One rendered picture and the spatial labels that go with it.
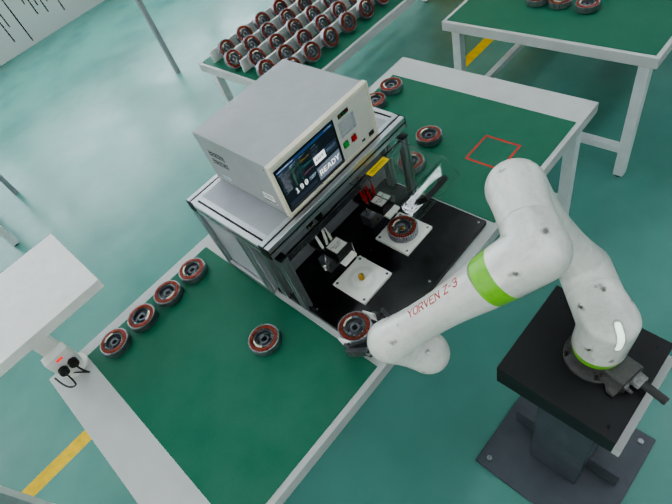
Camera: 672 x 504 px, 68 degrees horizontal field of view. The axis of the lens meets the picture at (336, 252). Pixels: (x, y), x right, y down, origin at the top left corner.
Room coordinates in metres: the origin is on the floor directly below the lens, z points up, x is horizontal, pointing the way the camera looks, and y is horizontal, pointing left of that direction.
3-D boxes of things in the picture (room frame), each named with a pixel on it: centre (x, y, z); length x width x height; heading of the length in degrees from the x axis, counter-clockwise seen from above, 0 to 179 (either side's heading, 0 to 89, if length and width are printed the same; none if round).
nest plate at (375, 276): (1.05, -0.05, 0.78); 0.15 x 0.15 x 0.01; 31
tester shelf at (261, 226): (1.39, 0.01, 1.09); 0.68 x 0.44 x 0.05; 121
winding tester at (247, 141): (1.40, 0.00, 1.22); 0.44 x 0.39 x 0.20; 121
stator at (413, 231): (1.18, -0.26, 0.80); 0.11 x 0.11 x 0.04
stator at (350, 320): (0.85, 0.03, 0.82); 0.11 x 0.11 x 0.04
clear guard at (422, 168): (1.20, -0.28, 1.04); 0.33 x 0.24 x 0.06; 31
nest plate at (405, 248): (1.18, -0.26, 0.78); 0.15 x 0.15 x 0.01; 31
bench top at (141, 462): (1.32, -0.03, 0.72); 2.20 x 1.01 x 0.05; 121
